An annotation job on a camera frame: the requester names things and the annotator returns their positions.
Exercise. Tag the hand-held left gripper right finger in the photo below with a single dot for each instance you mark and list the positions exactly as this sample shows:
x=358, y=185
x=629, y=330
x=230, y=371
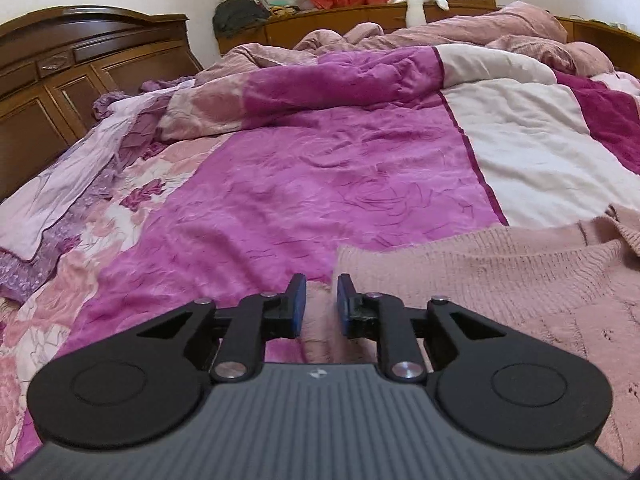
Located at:
x=344, y=301

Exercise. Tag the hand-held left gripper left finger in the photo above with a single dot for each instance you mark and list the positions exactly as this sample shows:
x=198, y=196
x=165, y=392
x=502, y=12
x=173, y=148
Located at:
x=299, y=305

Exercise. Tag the pink knit sweater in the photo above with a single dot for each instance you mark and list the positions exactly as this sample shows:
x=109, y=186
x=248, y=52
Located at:
x=500, y=280

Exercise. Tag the dark clothes pile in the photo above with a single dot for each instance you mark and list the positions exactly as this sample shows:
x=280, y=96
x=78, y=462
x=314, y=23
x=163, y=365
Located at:
x=240, y=15

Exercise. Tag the colourful folded clothes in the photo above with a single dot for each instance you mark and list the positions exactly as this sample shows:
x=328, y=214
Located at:
x=285, y=9

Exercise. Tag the purple and white patchwork quilt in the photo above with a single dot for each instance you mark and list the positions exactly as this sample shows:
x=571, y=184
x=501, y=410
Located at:
x=310, y=170

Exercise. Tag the lilac crumpled pillow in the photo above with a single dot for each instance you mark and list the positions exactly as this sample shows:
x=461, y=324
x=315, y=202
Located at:
x=65, y=185

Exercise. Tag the wooden headboard ledge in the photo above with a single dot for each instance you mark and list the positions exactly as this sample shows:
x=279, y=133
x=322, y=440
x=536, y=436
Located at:
x=310, y=22

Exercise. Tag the white plush toy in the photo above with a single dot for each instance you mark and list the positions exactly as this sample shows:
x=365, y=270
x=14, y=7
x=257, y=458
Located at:
x=415, y=7

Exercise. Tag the dark wooden headboard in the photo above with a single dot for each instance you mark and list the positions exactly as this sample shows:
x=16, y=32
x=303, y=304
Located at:
x=75, y=70

